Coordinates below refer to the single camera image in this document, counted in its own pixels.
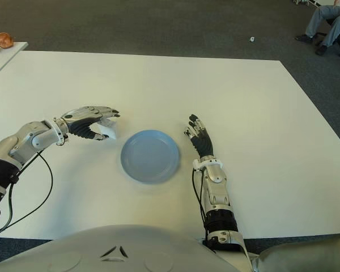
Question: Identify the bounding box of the seated person in jeans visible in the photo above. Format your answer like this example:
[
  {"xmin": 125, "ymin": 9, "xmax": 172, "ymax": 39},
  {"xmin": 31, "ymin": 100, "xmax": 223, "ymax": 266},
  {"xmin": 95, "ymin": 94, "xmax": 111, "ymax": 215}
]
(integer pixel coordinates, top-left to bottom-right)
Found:
[{"xmin": 294, "ymin": 0, "xmax": 340, "ymax": 56}]

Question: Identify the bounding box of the blue round plate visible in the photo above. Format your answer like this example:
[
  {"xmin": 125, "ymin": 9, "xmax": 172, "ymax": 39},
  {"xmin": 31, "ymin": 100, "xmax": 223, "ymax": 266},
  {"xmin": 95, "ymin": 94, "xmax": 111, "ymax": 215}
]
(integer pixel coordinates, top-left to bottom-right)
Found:
[{"xmin": 120, "ymin": 129, "xmax": 181, "ymax": 185}]

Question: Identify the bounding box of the grey robot torso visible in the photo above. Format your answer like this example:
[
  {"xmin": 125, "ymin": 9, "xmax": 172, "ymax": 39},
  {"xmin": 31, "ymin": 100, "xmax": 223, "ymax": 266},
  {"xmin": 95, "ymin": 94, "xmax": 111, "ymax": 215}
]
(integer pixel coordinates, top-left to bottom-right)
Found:
[{"xmin": 0, "ymin": 223, "xmax": 340, "ymax": 272}]

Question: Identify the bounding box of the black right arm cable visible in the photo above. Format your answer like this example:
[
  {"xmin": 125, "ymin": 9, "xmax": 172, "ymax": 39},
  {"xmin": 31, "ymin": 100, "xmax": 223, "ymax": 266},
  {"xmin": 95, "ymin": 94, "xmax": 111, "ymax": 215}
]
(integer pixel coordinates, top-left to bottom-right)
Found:
[{"xmin": 192, "ymin": 168, "xmax": 216, "ymax": 253}]

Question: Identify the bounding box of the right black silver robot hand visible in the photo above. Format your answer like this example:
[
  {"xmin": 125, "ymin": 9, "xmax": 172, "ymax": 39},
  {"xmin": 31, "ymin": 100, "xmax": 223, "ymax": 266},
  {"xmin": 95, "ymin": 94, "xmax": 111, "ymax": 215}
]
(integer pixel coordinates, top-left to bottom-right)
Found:
[{"xmin": 183, "ymin": 114, "xmax": 215, "ymax": 158}]

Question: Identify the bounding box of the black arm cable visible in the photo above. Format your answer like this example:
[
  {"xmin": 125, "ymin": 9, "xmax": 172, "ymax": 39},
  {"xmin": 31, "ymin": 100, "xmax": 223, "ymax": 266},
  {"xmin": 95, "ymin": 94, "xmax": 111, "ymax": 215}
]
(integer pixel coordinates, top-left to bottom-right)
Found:
[
  {"xmin": 192, "ymin": 168, "xmax": 216, "ymax": 253},
  {"xmin": 0, "ymin": 150, "xmax": 53, "ymax": 236}
]

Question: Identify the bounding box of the reddish brown bread roll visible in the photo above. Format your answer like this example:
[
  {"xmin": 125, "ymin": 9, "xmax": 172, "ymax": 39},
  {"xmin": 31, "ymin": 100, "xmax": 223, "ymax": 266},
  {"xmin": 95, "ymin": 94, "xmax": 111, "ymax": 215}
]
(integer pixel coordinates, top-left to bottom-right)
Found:
[{"xmin": 0, "ymin": 32, "xmax": 14, "ymax": 48}]

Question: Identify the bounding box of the white wall charger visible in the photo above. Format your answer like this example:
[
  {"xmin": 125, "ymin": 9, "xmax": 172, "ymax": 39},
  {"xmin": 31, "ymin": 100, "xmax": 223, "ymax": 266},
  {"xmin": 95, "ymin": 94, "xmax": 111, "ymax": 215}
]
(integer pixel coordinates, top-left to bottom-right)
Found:
[{"xmin": 97, "ymin": 118, "xmax": 117, "ymax": 140}]

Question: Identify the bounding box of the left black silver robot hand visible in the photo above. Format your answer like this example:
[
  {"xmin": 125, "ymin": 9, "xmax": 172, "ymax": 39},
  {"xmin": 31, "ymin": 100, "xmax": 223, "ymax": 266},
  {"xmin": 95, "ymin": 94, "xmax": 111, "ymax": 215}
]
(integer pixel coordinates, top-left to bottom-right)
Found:
[{"xmin": 61, "ymin": 105, "xmax": 121, "ymax": 141}]

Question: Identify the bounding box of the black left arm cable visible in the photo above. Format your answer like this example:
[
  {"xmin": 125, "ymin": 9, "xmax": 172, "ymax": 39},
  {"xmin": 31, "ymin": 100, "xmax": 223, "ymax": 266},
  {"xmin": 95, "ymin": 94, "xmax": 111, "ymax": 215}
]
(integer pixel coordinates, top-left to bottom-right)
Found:
[{"xmin": 0, "ymin": 150, "xmax": 53, "ymax": 236}]

